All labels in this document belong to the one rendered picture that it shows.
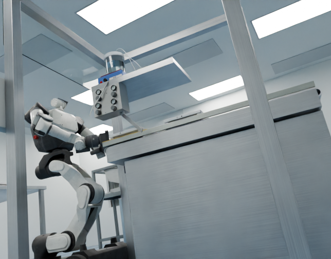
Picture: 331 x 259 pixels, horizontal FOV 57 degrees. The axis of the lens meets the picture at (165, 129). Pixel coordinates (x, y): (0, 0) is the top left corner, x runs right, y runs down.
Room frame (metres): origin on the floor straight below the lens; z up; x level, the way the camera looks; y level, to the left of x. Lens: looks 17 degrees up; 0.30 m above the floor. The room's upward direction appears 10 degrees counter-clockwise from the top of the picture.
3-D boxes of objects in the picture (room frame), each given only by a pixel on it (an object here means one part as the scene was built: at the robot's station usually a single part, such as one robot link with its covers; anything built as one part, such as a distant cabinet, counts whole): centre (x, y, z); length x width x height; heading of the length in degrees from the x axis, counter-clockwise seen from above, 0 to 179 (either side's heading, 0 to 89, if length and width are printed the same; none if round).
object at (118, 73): (2.02, 0.29, 1.32); 0.21 x 0.20 x 0.09; 160
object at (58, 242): (2.26, 0.82, 0.28); 0.21 x 0.20 x 0.13; 69
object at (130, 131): (2.03, 0.23, 0.90); 0.25 x 0.24 x 0.02; 159
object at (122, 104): (1.94, 0.34, 1.14); 0.22 x 0.11 x 0.20; 70
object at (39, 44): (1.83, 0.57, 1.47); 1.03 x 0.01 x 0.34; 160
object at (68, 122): (2.27, 0.86, 1.12); 0.34 x 0.30 x 0.36; 159
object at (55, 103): (2.24, 0.81, 1.32); 0.10 x 0.07 x 0.09; 159
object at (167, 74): (2.00, 0.10, 1.25); 0.62 x 0.38 x 0.04; 70
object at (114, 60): (2.02, 0.29, 1.45); 0.15 x 0.15 x 0.19
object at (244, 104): (1.73, -0.19, 0.85); 1.32 x 0.02 x 0.03; 70
